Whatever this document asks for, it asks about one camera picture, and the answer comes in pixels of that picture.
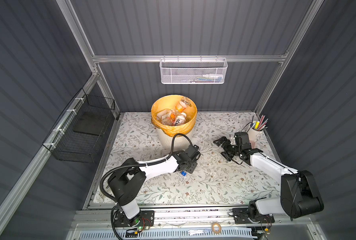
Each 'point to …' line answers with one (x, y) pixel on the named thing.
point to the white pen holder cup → (253, 134)
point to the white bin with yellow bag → (165, 128)
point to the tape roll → (213, 229)
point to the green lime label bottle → (165, 114)
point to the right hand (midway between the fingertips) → (218, 147)
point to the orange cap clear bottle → (184, 102)
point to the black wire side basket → (78, 135)
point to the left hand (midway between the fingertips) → (191, 164)
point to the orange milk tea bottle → (180, 119)
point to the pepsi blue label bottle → (183, 173)
